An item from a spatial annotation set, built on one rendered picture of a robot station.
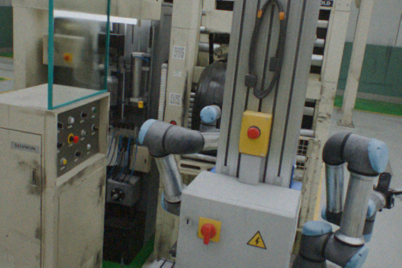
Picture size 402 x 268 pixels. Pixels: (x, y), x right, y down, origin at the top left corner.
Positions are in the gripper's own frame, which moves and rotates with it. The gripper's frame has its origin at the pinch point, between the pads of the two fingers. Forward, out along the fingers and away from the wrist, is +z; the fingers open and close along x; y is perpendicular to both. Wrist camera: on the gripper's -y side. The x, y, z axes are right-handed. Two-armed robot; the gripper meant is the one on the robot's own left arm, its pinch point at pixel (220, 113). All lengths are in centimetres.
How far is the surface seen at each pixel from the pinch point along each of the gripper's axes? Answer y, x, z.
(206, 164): -34.2, 7.9, 18.2
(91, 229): -75, 63, -16
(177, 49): 33, 34, 18
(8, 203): -53, 88, -56
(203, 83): 14.8, 13.2, 7.1
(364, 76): 51, -200, 934
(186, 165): -38.4, 21.4, 23.3
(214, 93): 10.4, 5.7, 4.1
